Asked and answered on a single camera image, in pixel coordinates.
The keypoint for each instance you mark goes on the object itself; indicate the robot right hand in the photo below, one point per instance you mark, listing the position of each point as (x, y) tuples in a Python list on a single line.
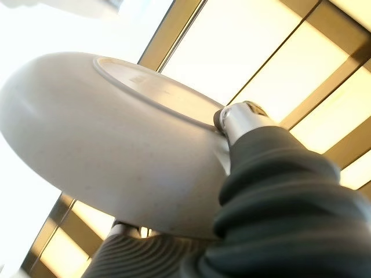
[(278, 208)]

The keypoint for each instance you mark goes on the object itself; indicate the beige ceramic plate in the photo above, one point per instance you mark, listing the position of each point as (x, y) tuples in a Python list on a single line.
[(101, 139)]

